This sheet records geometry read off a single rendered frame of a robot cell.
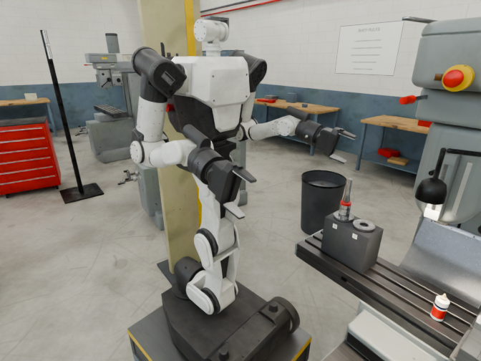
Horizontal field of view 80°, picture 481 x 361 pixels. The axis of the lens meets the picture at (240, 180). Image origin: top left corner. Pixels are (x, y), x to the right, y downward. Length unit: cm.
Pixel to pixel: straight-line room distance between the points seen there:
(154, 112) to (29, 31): 837
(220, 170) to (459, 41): 64
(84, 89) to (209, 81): 850
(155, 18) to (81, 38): 735
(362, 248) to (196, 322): 89
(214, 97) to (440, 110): 68
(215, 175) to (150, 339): 128
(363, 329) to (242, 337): 55
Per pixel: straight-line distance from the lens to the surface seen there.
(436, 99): 101
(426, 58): 93
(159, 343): 182
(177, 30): 222
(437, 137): 106
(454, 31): 91
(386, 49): 596
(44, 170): 494
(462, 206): 109
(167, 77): 96
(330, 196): 305
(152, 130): 103
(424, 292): 143
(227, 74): 105
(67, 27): 941
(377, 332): 136
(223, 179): 70
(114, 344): 242
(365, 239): 131
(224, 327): 161
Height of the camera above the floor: 180
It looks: 23 degrees down
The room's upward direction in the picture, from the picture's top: straight up
